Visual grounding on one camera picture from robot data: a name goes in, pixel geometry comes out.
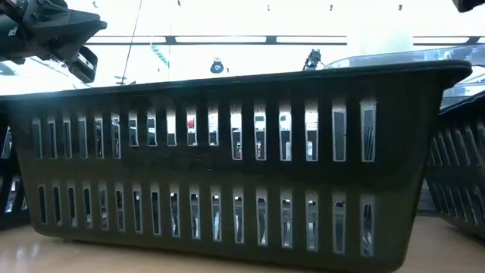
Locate teal striped strip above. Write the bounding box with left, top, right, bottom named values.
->
left=150, top=44, right=171, bottom=69

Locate black slotted plastic basket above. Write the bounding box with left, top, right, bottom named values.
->
left=0, top=102, right=32, bottom=231
left=424, top=89, right=485, bottom=240

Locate small dark background machine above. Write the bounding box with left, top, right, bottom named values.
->
left=302, top=48, right=324, bottom=72

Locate thin hanging cable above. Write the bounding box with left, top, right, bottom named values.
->
left=120, top=0, right=144, bottom=86

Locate black ceiling rail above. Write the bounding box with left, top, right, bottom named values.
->
left=85, top=35, right=485, bottom=47

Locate brown slotted plastic basket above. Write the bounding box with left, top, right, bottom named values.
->
left=0, top=59, right=474, bottom=273

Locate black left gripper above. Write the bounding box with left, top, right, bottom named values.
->
left=20, top=0, right=108, bottom=84

